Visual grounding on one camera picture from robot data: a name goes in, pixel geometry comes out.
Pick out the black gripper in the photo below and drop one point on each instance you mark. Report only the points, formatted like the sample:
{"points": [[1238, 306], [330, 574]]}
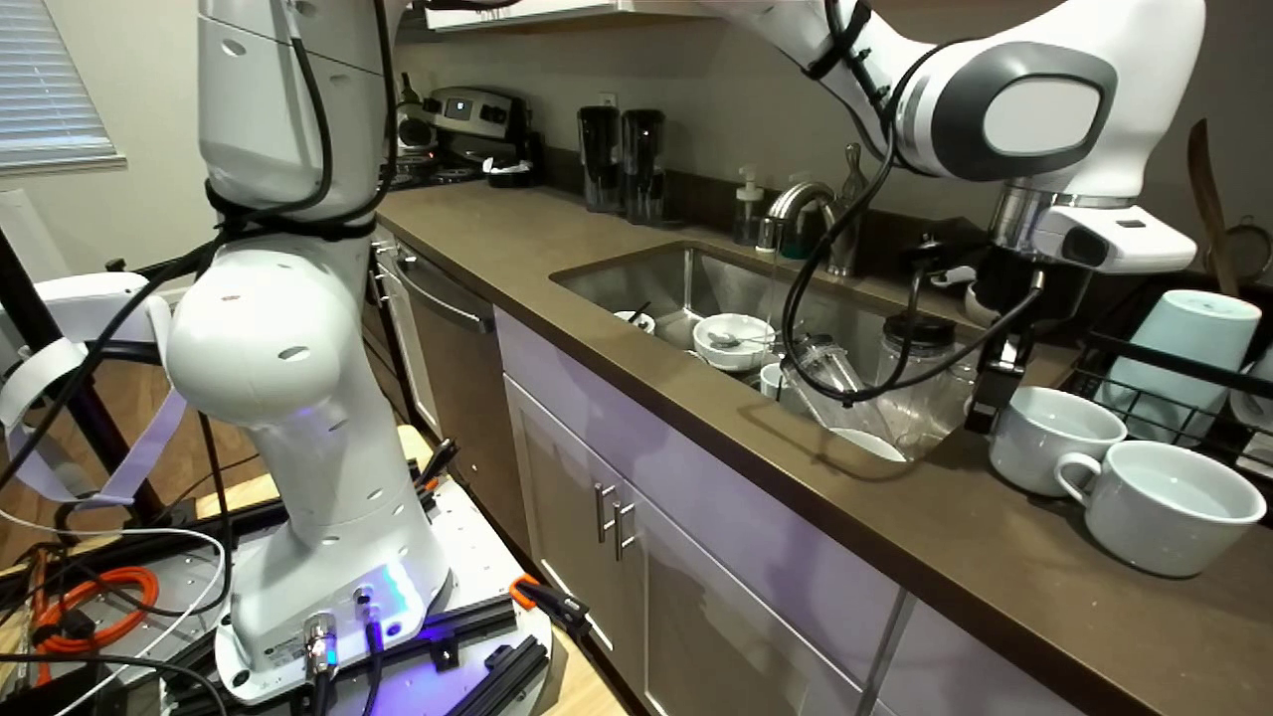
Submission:
{"points": [[1007, 301]]}

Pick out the small white mug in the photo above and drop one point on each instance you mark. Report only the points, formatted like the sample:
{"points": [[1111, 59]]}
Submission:
{"points": [[1047, 452]]}

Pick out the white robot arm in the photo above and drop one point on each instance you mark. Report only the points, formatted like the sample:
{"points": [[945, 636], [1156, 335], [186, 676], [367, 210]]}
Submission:
{"points": [[319, 400]]}

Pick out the tiny white cup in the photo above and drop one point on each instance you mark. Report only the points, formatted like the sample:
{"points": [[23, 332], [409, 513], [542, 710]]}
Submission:
{"points": [[774, 381]]}

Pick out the white ceramic cup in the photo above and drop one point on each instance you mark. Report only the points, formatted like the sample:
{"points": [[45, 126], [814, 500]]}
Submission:
{"points": [[639, 323]]}

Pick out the black dish rack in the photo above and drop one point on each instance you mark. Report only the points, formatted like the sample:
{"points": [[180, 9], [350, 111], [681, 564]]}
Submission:
{"points": [[1081, 332]]}

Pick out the wide glass jar black lid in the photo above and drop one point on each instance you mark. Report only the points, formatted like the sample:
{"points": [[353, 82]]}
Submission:
{"points": [[920, 360]]}

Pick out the white scoop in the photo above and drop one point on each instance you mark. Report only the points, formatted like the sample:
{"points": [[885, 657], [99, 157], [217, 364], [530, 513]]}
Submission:
{"points": [[949, 275]]}

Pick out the white plate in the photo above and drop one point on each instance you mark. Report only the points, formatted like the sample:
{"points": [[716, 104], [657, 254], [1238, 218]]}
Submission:
{"points": [[871, 441]]}

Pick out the pale blue container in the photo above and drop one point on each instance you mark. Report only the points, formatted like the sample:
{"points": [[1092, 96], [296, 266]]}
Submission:
{"points": [[1197, 318]]}

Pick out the steel kitchen faucet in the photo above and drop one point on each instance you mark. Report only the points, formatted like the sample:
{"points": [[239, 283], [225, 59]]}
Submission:
{"points": [[852, 250]]}

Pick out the large white mug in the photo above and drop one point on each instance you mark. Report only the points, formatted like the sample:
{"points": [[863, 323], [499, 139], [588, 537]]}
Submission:
{"points": [[1166, 522]]}

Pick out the wooden spatula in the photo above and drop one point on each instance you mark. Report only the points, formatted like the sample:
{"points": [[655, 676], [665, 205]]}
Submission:
{"points": [[1226, 258]]}

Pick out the white bowl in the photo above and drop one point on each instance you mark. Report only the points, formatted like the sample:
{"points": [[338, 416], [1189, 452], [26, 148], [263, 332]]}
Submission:
{"points": [[739, 348]]}

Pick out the round metal strainer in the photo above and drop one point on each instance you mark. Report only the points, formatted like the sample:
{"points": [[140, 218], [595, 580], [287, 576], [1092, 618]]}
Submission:
{"points": [[1257, 250]]}

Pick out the sink base cabinets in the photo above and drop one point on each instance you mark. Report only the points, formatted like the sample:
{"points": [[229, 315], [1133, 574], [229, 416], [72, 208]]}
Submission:
{"points": [[692, 503]]}

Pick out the stainless steel sink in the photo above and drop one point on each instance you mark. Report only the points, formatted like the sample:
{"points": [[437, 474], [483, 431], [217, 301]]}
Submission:
{"points": [[639, 283]]}

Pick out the black tumbler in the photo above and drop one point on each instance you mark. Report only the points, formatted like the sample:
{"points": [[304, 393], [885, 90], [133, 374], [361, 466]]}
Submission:
{"points": [[644, 171]]}

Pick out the orange black clamp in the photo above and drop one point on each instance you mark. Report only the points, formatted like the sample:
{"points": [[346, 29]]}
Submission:
{"points": [[550, 603], [441, 462]]}

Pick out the black extrusion bar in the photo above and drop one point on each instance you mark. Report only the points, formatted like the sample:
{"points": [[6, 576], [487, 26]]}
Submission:
{"points": [[452, 627], [505, 676]]}

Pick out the silver countertop appliance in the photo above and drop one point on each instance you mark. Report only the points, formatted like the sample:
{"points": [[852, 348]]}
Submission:
{"points": [[464, 111]]}

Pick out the black tripod leg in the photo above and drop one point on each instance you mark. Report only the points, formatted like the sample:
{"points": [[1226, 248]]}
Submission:
{"points": [[87, 400]]}

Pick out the window blind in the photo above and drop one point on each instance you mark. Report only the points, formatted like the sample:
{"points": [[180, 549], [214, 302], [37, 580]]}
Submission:
{"points": [[54, 82]]}

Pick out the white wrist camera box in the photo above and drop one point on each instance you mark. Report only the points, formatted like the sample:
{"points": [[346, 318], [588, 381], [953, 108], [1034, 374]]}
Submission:
{"points": [[1115, 241]]}

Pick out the white curved frame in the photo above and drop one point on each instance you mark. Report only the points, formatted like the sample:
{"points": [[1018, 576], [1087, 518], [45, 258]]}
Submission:
{"points": [[83, 301]]}

